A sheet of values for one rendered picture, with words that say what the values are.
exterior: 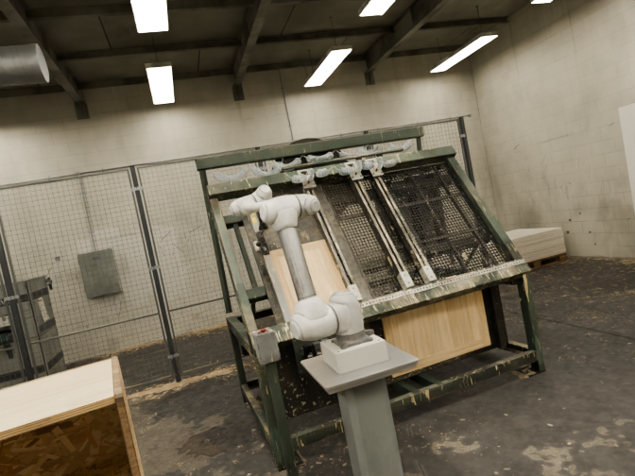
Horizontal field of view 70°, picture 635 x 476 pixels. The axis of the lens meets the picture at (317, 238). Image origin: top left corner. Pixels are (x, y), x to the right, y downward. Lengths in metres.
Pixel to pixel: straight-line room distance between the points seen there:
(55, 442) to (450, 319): 2.88
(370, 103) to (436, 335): 6.06
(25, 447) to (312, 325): 1.25
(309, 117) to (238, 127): 1.30
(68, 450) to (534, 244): 7.35
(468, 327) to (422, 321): 0.42
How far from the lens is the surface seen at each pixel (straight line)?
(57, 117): 8.42
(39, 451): 1.61
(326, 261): 3.31
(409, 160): 4.06
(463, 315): 3.83
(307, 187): 3.58
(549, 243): 8.31
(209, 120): 8.24
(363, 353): 2.39
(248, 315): 3.02
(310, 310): 2.28
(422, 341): 3.66
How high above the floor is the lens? 1.56
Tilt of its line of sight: 3 degrees down
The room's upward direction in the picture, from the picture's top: 11 degrees counter-clockwise
